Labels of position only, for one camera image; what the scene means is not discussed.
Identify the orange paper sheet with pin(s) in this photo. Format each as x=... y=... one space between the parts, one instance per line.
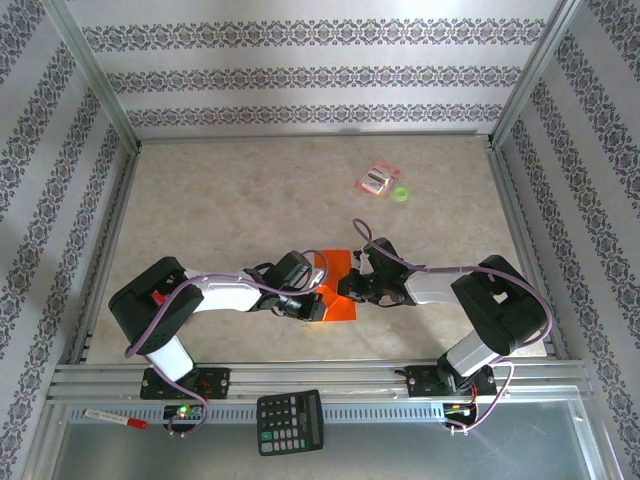
x=336 y=260

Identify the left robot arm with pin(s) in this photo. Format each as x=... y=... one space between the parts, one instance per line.
x=145 y=305

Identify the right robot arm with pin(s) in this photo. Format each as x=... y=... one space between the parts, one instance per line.
x=500 y=310

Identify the grey metal sheet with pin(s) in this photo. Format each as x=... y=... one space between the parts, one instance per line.
x=400 y=450

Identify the pink battery blister pack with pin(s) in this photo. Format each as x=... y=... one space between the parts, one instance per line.
x=377 y=179

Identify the black calculator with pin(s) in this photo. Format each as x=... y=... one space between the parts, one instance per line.
x=290 y=422

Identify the white marker with red cap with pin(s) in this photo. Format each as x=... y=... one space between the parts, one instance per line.
x=112 y=418

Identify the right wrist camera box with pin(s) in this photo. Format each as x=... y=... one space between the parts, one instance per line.
x=385 y=255

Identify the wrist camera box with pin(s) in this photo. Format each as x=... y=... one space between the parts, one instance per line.
x=385 y=255
x=292 y=267

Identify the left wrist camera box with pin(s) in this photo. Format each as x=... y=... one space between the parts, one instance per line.
x=292 y=267

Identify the aluminium mounting rail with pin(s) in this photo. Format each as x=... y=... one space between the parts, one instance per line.
x=325 y=375

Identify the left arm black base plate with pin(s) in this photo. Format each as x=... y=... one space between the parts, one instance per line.
x=217 y=382

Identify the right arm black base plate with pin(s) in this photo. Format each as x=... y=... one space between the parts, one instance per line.
x=422 y=382

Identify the aluminium rear rail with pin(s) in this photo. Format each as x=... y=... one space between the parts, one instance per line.
x=300 y=137

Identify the aluminium side rail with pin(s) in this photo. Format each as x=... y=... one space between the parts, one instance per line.
x=120 y=200
x=510 y=200

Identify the aluminium frame post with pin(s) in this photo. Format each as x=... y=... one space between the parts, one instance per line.
x=532 y=70
x=90 y=70

